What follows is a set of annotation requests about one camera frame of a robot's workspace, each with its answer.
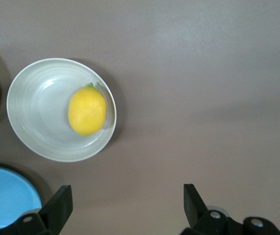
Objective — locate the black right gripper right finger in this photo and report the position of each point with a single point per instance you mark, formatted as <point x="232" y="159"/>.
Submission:
<point x="196" y="208"/>

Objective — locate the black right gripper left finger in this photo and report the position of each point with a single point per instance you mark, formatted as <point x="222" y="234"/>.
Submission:
<point x="56" y="208"/>

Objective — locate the yellow lemon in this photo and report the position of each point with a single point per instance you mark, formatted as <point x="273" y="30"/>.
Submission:
<point x="87" y="110"/>

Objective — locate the blue plate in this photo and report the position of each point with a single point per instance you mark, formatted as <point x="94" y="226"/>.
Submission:
<point x="7" y="193"/>

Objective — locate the beige plate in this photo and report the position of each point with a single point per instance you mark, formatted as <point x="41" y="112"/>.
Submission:
<point x="44" y="115"/>

